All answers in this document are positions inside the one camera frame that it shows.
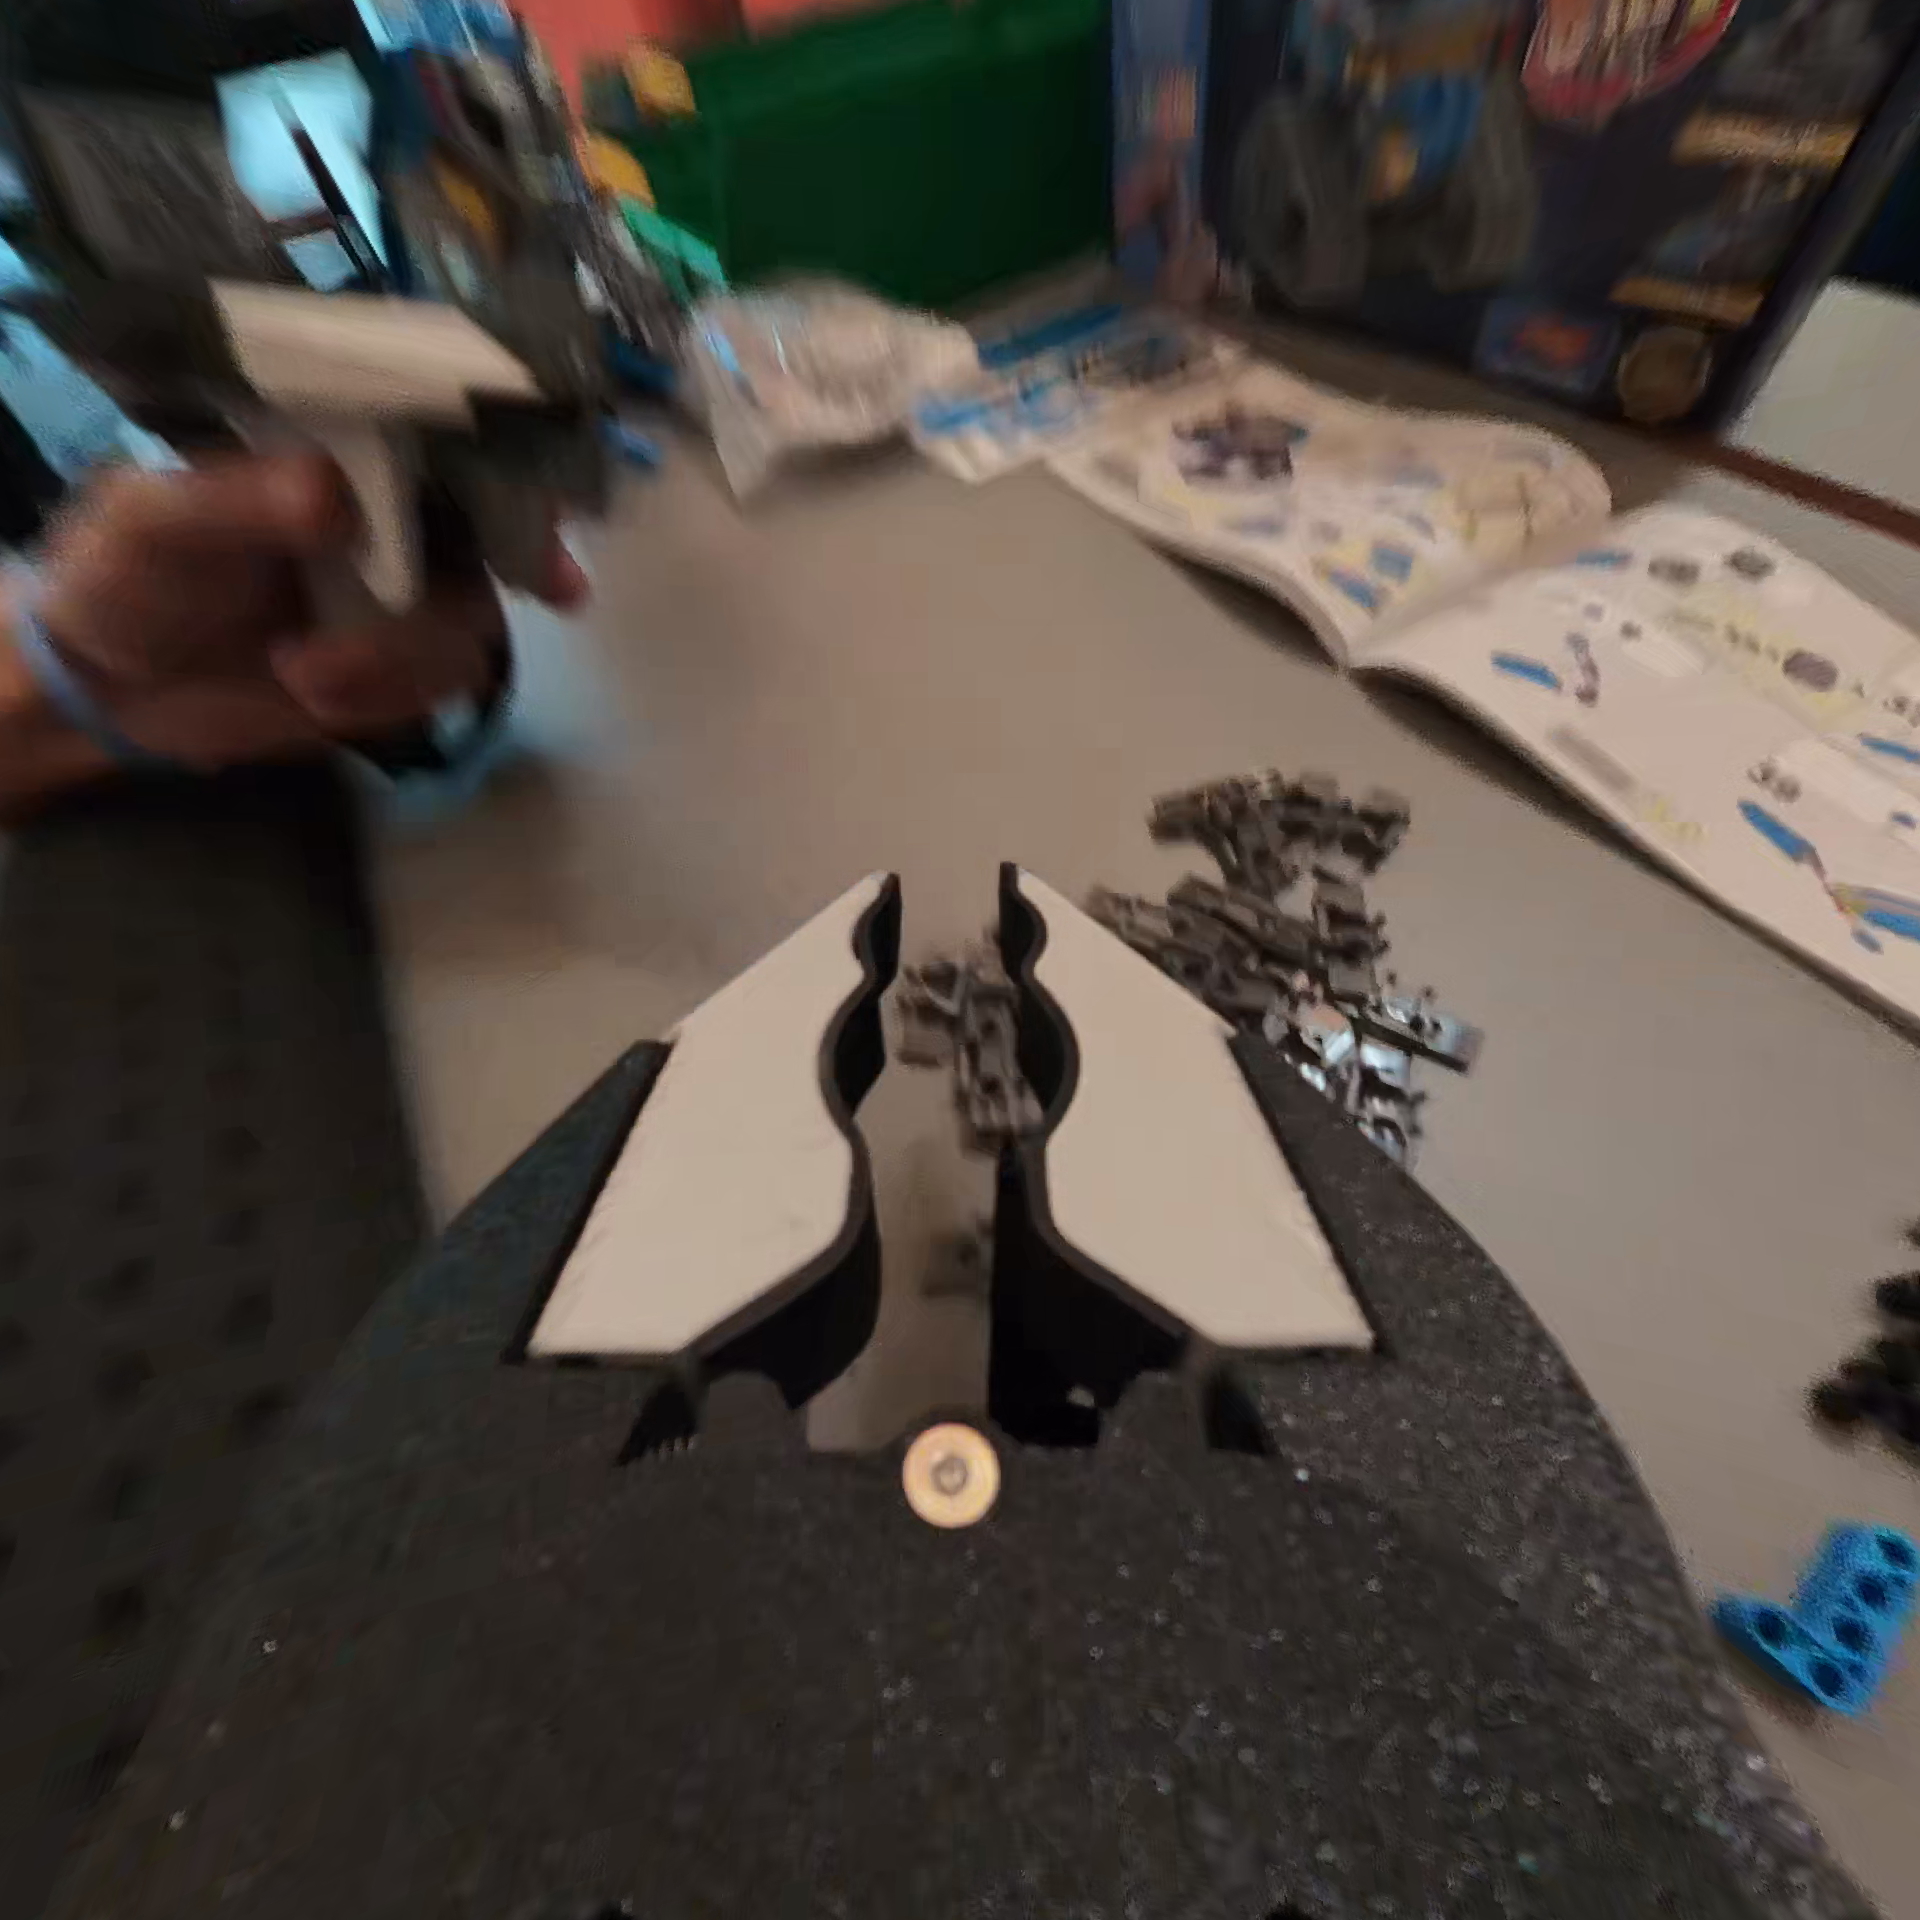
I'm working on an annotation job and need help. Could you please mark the bubble wrap bag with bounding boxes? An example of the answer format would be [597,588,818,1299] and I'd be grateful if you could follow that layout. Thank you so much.
[683,282,980,500]

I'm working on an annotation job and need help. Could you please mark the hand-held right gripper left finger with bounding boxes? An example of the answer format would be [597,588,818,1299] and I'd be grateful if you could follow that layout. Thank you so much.
[524,869,907,1370]

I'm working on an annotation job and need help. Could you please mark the toy kit box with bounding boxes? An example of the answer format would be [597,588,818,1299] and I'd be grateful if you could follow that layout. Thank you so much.
[1111,0,1920,431]

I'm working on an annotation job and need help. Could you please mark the blue angled toy beam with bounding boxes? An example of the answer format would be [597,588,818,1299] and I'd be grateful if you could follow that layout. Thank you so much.
[1710,1517,1920,1721]

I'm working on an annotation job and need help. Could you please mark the instruction manual booklet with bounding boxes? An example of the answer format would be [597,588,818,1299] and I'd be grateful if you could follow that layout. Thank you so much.
[1046,359,1920,1040]

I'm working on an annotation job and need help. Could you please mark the green plastic bin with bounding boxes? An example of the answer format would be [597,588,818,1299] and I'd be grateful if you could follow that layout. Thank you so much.
[683,0,1123,311]

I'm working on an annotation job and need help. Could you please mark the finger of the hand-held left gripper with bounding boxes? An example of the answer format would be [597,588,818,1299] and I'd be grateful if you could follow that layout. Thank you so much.
[206,276,546,427]

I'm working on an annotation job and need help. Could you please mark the black perforated foam pad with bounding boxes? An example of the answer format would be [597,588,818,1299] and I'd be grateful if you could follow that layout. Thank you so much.
[0,780,441,1920]

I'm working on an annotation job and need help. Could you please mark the grey desk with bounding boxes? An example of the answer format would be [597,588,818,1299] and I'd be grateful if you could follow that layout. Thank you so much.
[361,269,1920,1920]

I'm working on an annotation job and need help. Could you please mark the person's left hand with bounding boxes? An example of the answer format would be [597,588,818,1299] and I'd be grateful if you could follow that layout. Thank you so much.
[43,446,595,770]

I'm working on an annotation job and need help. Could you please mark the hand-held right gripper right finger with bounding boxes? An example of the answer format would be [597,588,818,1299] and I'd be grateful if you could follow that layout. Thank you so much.
[994,861,1379,1359]

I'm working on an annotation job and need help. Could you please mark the partly built toy vehicle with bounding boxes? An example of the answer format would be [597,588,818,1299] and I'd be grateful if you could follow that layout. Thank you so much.
[352,0,727,451]

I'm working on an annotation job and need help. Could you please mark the pile of grey track pieces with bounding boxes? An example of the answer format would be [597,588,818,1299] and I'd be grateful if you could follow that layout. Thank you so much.
[893,768,1490,1176]

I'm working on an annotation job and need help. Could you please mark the blue sticker sheet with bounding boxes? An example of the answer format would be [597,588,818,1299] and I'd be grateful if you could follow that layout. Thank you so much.
[913,306,1251,485]

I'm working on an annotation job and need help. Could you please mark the blue wristband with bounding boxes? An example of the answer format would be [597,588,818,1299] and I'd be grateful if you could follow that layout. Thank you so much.
[0,576,145,770]

